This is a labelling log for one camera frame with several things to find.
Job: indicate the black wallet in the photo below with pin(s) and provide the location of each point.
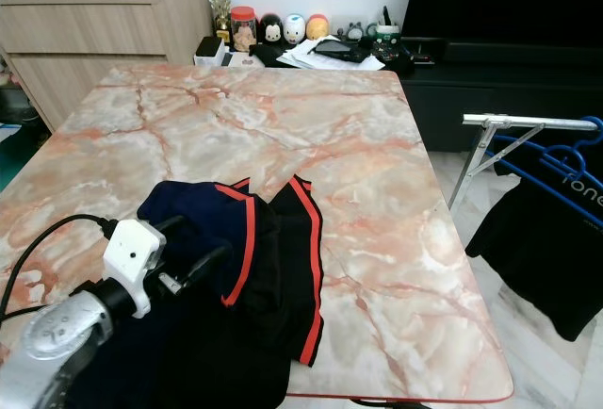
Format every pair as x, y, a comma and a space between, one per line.
339, 48

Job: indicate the white round plush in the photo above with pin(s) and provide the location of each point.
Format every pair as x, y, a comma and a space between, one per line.
294, 29

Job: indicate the gold and blue trophy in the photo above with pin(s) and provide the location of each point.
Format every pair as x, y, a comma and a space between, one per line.
220, 4

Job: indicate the blue plastic hanger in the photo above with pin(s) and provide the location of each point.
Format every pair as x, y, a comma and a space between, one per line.
565, 204

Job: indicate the black desk tray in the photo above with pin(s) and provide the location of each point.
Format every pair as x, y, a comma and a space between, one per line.
424, 51

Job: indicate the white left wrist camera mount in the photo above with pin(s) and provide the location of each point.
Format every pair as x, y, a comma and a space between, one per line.
134, 253

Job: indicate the navy polo shirt red trim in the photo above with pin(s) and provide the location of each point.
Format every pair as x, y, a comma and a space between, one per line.
273, 296

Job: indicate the small grey plush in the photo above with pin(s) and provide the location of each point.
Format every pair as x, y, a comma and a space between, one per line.
352, 32

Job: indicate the orange round plush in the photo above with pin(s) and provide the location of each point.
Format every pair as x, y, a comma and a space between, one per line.
317, 27

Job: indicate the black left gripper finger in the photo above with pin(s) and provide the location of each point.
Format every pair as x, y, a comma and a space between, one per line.
172, 225
207, 261

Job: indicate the silver clothes rack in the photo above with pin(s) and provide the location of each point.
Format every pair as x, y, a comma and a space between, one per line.
528, 122

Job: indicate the black printed t-shirt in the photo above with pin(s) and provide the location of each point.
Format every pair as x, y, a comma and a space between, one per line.
537, 258

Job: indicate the small white box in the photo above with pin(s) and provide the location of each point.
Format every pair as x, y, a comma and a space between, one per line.
207, 57

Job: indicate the wooden sideboard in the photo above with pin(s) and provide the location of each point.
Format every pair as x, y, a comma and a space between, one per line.
94, 41

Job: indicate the black mouse plush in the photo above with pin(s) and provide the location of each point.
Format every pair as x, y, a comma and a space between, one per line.
269, 30

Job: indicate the black TV console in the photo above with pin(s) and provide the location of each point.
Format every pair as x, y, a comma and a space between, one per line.
490, 103

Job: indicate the green and white mug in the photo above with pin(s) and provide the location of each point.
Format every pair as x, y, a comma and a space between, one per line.
386, 43

